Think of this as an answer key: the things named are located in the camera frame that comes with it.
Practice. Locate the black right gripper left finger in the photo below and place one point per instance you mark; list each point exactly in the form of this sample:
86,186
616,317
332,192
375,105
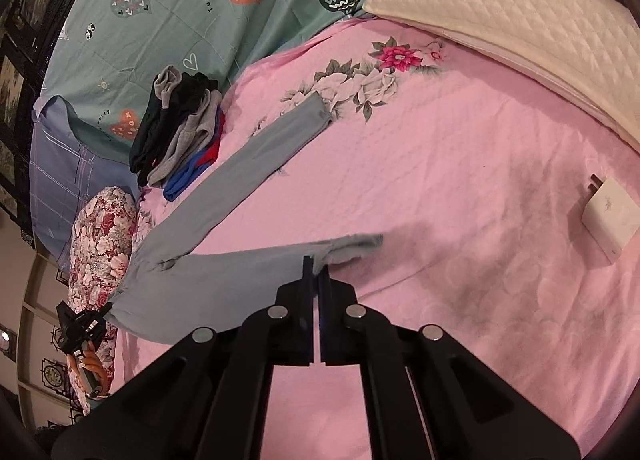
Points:
281,334

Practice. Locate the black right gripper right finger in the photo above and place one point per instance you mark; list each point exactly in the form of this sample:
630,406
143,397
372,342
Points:
350,333

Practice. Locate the grey-blue pants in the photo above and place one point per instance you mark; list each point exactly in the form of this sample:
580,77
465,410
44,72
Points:
169,290

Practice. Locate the person's left hand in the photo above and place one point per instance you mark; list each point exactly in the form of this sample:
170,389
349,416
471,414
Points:
93,378

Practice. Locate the red floral pillow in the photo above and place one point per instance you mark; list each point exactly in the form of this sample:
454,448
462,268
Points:
100,247

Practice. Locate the blue plaid sheet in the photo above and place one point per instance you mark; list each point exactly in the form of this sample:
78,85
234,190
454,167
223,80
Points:
63,176

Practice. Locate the blue folded garment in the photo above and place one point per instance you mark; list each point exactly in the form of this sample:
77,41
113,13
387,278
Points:
185,176

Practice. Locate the red folded garment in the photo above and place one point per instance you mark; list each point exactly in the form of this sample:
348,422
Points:
210,153

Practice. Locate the black folded garment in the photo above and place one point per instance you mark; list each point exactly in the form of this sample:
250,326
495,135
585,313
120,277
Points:
173,97

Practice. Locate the grey folded garment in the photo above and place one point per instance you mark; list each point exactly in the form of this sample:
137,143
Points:
193,134

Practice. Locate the white power adapter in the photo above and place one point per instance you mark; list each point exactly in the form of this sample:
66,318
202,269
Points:
611,216

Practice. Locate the teal heart-print blanket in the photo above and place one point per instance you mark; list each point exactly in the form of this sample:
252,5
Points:
110,51

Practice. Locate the cream quilted pillow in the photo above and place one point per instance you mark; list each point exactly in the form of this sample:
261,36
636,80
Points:
587,51

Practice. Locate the dark framed wall cabinet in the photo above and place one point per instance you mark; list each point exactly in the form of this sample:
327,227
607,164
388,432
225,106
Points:
29,30

